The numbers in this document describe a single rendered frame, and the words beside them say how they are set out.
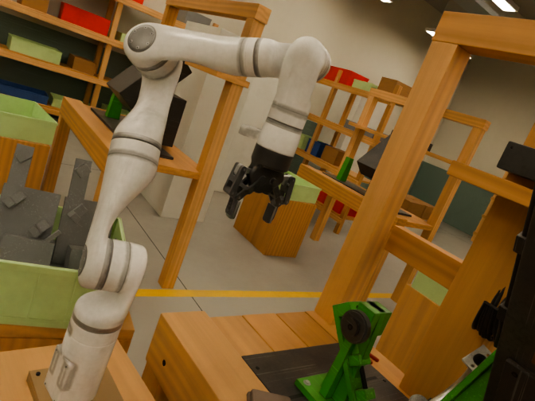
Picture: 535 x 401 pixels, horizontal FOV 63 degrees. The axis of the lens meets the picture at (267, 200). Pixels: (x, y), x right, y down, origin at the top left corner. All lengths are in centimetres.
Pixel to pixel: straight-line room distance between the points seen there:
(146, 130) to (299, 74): 29
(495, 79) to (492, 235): 1159
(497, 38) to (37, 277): 134
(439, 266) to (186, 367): 79
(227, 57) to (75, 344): 58
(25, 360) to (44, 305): 20
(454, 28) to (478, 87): 1146
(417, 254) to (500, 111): 1107
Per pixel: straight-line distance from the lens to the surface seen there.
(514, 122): 1223
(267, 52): 82
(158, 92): 93
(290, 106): 79
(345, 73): 701
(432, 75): 147
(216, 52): 85
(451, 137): 1285
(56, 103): 705
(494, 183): 117
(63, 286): 123
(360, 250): 149
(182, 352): 115
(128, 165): 82
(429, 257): 146
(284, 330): 142
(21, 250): 140
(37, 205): 144
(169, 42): 88
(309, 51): 78
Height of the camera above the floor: 154
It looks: 13 degrees down
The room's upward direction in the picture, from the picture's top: 21 degrees clockwise
